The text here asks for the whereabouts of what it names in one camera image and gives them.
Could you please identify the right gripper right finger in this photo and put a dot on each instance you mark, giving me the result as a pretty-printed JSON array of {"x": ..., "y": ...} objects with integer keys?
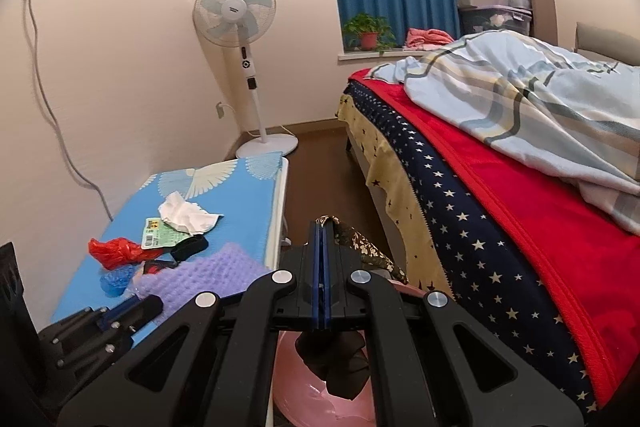
[{"x": 431, "y": 363}]

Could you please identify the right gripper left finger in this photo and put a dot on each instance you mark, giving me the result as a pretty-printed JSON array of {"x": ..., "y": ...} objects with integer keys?
[{"x": 211, "y": 362}]

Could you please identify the purple foam fruit net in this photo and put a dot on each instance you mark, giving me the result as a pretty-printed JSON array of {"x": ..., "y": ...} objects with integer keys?
[{"x": 227, "y": 272}]

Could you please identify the black crab snack packet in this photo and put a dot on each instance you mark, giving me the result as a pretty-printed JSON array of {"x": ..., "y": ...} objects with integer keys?
[{"x": 155, "y": 266}]

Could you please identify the blue plastic bag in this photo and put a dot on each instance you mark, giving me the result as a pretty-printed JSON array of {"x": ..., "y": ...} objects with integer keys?
[{"x": 115, "y": 282}]

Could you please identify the red plastic bag knotted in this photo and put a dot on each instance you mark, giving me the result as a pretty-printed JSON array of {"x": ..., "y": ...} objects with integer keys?
[{"x": 116, "y": 253}]

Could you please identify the green white snack wrapper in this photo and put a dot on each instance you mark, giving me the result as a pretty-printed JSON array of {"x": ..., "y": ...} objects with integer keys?
[{"x": 156, "y": 234}]

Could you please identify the white tissue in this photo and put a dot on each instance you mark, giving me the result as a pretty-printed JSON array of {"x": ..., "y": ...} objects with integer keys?
[{"x": 186, "y": 217}]

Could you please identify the pink plastic trash bin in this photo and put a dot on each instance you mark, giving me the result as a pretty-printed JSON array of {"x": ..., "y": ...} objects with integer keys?
[{"x": 324, "y": 378}]

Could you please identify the yellow star bed skirt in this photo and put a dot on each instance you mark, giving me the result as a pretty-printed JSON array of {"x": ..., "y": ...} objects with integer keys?
[{"x": 407, "y": 234}]

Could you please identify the navy star bed sheet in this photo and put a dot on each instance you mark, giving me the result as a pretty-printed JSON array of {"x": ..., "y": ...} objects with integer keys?
[{"x": 489, "y": 277}]

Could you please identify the red blanket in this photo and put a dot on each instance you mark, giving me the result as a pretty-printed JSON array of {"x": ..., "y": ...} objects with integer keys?
[{"x": 589, "y": 265}]

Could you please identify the plaid light blue duvet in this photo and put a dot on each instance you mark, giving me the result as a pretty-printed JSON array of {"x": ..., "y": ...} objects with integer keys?
[{"x": 551, "y": 109}]

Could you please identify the pink clothes on sill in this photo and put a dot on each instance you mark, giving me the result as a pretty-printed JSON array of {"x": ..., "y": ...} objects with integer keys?
[{"x": 426, "y": 39}]

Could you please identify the potted green plant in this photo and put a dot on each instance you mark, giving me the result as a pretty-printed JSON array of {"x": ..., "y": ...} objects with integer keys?
[{"x": 369, "y": 32}]

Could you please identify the white standing fan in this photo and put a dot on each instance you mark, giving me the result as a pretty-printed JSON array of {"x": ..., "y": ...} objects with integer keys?
[{"x": 237, "y": 24}]

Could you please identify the grey bed headboard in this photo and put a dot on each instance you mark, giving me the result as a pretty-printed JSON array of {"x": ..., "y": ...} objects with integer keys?
[{"x": 606, "y": 45}]

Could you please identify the white folding table frame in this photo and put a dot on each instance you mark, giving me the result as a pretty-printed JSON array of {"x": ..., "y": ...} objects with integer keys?
[{"x": 276, "y": 233}]

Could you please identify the low wall outlet plug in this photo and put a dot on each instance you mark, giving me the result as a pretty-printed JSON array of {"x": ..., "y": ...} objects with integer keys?
[{"x": 222, "y": 108}]

